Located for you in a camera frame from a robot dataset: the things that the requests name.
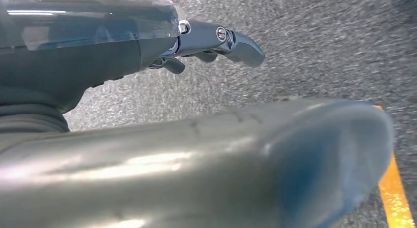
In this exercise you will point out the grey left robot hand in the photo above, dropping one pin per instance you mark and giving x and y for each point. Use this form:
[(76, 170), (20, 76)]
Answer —
[(81, 57)]

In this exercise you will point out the yellow floor tape square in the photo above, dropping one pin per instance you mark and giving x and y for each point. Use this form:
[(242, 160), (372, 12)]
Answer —
[(394, 194)]

